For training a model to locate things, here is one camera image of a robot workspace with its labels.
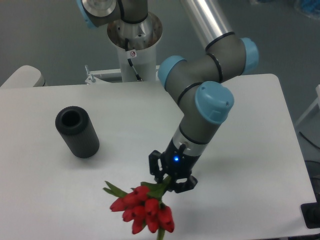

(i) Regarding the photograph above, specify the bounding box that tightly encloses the black device at table edge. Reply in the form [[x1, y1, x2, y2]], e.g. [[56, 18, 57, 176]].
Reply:
[[300, 202, 320, 229]]

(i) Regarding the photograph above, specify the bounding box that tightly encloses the white frame at right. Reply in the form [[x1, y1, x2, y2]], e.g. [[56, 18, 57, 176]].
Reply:
[[294, 85, 320, 129]]

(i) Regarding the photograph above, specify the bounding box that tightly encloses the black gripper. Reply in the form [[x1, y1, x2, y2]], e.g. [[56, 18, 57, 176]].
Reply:
[[148, 140, 200, 194]]

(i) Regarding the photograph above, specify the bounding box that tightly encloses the red tulip bouquet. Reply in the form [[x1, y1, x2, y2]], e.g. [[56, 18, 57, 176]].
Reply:
[[103, 176, 175, 240]]

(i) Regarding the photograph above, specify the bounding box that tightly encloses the white metal base bracket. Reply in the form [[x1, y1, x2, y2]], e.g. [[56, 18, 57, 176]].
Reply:
[[85, 64, 159, 84]]

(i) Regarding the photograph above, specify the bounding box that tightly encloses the black cable on pedestal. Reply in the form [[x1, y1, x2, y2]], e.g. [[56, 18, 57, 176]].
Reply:
[[124, 37, 143, 82]]

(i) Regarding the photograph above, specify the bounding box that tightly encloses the white chair armrest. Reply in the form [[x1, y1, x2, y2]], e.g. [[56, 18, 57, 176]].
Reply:
[[0, 65, 48, 90]]

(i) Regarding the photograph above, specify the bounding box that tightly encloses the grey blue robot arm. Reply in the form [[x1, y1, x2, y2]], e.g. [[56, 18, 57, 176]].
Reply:
[[77, 0, 259, 193]]

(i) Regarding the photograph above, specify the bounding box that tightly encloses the black ribbed cylindrical vase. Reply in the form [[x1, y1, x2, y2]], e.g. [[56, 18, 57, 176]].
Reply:
[[55, 106, 100, 159]]

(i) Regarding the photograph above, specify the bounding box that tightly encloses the black cable on floor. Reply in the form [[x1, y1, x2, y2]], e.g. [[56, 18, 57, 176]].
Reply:
[[299, 131, 320, 148]]

